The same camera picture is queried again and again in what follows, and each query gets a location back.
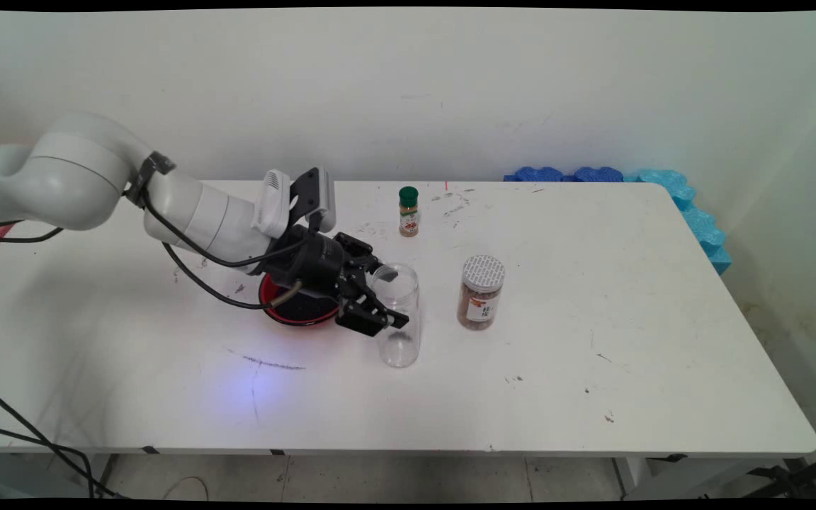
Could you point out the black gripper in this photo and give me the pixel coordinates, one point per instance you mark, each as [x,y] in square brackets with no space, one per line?
[312,265]

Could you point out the clear plastic jar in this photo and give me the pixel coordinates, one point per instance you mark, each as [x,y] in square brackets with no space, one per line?
[399,347]

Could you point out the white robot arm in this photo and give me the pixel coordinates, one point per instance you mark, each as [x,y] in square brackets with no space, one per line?
[75,177]

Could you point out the small spice bottle green cap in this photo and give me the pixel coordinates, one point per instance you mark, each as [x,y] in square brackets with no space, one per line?
[409,219]

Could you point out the red bowl black rim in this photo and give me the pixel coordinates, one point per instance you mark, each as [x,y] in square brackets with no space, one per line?
[277,316]

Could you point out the cinnamon jar white printed lid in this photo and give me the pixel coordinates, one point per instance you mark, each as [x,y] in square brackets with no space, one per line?
[480,297]

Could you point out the white table leg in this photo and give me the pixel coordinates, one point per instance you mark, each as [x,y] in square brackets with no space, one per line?
[100,467]
[633,474]

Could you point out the light blue foam mat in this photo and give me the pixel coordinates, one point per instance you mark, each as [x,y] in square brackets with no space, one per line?
[691,212]

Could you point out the black stand bars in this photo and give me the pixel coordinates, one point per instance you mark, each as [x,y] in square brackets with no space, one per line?
[780,479]

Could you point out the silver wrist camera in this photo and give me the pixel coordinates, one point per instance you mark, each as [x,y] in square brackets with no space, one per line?
[326,202]

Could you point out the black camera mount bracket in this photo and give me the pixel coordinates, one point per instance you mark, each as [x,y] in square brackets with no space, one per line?
[303,198]

